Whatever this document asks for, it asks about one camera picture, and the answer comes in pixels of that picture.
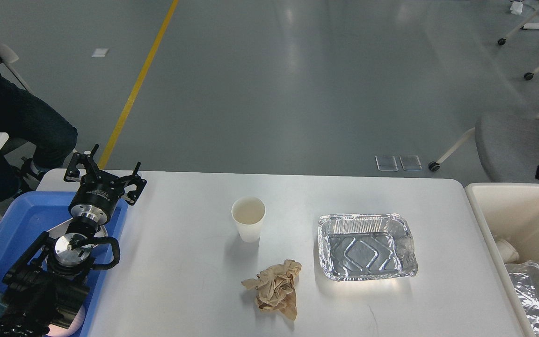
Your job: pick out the brown paper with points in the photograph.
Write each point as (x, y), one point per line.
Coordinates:
(275, 288)

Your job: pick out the pink ribbed mug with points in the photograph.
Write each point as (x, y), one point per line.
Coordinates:
(76, 324)

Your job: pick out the square stainless steel tray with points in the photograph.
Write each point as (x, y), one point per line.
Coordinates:
(61, 228)

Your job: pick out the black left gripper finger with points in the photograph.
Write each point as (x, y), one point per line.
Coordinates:
(82, 168)
(132, 185)

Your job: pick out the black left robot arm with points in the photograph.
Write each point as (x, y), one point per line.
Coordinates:
(47, 284)

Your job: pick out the aluminium foil container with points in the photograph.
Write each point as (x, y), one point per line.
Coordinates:
(365, 247)

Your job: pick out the seated person in black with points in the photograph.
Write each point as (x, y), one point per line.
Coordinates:
(25, 116)

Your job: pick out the white paper cup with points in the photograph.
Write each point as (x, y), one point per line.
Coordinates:
(248, 213)

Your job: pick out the clear floor plate left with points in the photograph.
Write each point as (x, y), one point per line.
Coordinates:
(386, 163)

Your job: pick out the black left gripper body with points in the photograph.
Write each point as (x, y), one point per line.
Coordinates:
(94, 203)

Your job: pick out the grey office chair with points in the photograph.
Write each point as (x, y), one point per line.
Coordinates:
(507, 146)

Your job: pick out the crumpled foil in bin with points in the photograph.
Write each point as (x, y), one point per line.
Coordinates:
(525, 280)

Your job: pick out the clear floor plate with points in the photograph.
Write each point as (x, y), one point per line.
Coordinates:
(386, 163)
(411, 162)

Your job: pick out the clear floor plate right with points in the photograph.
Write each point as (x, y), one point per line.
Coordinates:
(411, 162)

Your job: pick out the white plastic bin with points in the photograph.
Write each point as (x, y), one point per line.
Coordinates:
(510, 212)

